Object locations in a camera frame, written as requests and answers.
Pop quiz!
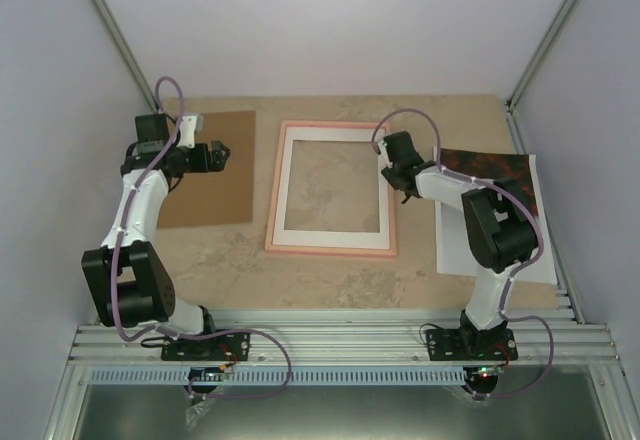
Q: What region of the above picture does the brown backing board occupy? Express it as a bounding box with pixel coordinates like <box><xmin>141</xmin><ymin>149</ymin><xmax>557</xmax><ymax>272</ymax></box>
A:
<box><xmin>158</xmin><ymin>111</ymin><xmax>256</xmax><ymax>229</ymax></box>

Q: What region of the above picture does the white mat board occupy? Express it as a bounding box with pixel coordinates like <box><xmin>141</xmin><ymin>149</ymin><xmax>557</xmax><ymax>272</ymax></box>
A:
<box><xmin>272</xmin><ymin>126</ymin><xmax>392</xmax><ymax>251</ymax></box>

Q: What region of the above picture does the pink picture frame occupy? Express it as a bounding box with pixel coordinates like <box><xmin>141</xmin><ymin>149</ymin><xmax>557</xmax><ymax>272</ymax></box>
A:
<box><xmin>263</xmin><ymin>119</ymin><xmax>399</xmax><ymax>259</ymax></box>

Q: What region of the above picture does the photo print red black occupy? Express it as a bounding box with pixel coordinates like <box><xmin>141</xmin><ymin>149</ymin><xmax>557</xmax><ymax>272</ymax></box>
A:
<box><xmin>433</xmin><ymin>147</ymin><xmax>560</xmax><ymax>286</ymax></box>

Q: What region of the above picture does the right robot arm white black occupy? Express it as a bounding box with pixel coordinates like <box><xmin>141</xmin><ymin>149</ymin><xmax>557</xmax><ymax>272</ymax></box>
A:
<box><xmin>372</xmin><ymin>131</ymin><xmax>544</xmax><ymax>359</ymax></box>

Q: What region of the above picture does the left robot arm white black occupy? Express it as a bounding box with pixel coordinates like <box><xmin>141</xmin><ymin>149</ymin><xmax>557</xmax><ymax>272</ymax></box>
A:
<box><xmin>81</xmin><ymin>113</ymin><xmax>231</xmax><ymax>359</ymax></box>

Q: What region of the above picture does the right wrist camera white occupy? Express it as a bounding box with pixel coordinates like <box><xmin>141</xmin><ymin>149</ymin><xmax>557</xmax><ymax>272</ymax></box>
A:
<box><xmin>373</xmin><ymin>137</ymin><xmax>393</xmax><ymax>167</ymax></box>

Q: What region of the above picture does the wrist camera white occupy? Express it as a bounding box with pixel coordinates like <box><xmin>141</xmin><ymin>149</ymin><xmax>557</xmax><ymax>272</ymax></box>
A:
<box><xmin>373</xmin><ymin>137</ymin><xmax>393</xmax><ymax>167</ymax></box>
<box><xmin>177</xmin><ymin>114</ymin><xmax>204</xmax><ymax>149</ymax></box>

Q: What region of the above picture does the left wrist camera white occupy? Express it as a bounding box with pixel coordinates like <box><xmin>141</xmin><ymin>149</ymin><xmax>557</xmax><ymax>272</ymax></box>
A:
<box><xmin>177</xmin><ymin>114</ymin><xmax>204</xmax><ymax>149</ymax></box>

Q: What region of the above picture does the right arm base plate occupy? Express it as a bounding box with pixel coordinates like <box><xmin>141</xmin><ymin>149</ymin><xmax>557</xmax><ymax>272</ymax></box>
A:
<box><xmin>422</xmin><ymin>329</ymin><xmax>519</xmax><ymax>362</ymax></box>

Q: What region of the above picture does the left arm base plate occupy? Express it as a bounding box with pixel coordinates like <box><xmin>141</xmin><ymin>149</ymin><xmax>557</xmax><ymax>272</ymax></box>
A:
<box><xmin>160</xmin><ymin>333</ymin><xmax>251</xmax><ymax>363</ymax></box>

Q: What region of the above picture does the left aluminium corner post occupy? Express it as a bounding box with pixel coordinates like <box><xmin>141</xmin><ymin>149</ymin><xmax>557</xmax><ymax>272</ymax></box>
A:
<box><xmin>89</xmin><ymin>0</ymin><xmax>157</xmax><ymax>111</ymax></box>

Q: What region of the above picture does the aluminium corner post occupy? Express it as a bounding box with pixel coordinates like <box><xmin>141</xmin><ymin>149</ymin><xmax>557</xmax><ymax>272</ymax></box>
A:
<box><xmin>89</xmin><ymin>0</ymin><xmax>157</xmax><ymax>111</ymax></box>
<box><xmin>505</xmin><ymin>0</ymin><xmax>601</xmax><ymax>111</ymax></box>

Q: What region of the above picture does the aluminium rail base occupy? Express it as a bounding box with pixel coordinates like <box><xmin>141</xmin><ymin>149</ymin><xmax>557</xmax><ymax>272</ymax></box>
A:
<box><xmin>68</xmin><ymin>308</ymin><xmax>621</xmax><ymax>367</ymax></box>

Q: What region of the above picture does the blue slotted cable duct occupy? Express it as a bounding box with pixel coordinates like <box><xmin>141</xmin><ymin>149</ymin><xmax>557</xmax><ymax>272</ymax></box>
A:
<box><xmin>89</xmin><ymin>366</ymin><xmax>466</xmax><ymax>387</ymax></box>

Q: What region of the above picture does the right aluminium corner post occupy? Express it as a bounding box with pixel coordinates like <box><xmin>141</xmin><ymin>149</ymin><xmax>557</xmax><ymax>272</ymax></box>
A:
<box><xmin>505</xmin><ymin>0</ymin><xmax>601</xmax><ymax>111</ymax></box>

